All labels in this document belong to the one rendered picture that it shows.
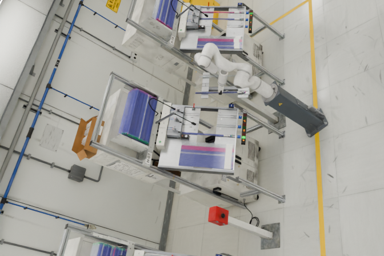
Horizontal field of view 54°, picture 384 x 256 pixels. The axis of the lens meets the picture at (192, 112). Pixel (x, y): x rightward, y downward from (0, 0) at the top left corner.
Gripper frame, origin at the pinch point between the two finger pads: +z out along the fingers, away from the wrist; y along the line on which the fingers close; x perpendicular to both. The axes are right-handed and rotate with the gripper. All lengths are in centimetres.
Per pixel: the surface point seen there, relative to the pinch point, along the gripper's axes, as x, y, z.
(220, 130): 2.9, 37.1, 11.7
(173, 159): -40, 69, 19
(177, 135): -39, 47, 12
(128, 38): -105, -69, 5
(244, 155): 33, 37, 60
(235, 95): 16.7, -8.0, 13.7
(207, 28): -18, -99, 8
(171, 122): -46, 33, 12
